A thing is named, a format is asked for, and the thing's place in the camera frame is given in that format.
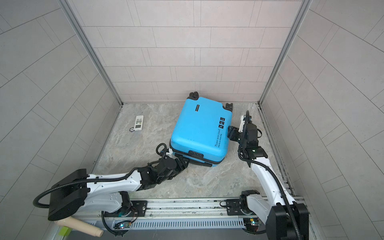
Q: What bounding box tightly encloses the aluminium corner post left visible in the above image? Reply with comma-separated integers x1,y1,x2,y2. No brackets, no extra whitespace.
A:
58,0,123,108

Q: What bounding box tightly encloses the right circuit board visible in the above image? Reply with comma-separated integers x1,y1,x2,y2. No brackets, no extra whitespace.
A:
243,218,263,232

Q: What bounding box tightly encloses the aluminium corner post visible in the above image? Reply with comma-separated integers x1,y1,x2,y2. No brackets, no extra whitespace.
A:
58,0,123,108
258,0,312,106

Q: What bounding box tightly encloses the green sticky block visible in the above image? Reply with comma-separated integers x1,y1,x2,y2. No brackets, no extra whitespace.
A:
58,227,72,237

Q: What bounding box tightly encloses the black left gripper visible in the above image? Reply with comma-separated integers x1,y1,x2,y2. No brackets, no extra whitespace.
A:
156,157,193,186

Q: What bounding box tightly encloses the beige handle tool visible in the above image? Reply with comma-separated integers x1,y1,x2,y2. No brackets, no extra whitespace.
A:
54,217,104,237

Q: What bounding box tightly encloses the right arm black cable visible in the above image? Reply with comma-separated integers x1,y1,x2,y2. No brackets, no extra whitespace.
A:
237,110,302,240

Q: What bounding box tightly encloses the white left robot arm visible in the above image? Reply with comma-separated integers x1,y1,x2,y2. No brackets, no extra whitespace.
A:
48,154,190,221

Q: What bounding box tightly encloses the white remote with barcode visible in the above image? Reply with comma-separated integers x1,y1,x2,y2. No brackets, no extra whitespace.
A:
134,115,144,132

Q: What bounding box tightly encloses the blue suitcase black lining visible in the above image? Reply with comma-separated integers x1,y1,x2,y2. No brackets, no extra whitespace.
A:
170,92,234,167

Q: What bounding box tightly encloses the circuit board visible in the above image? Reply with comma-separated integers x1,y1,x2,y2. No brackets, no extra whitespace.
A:
243,218,263,232
114,221,132,230

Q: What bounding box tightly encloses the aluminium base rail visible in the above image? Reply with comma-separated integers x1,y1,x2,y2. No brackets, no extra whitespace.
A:
61,196,311,224

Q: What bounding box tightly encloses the aluminium corner post right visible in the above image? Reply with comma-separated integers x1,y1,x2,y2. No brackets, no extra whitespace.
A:
258,0,312,106

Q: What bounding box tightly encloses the left circuit board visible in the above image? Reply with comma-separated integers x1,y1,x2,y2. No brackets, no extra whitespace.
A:
114,221,132,230

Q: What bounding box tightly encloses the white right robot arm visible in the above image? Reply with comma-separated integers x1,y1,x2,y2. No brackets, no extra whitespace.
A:
228,114,309,240

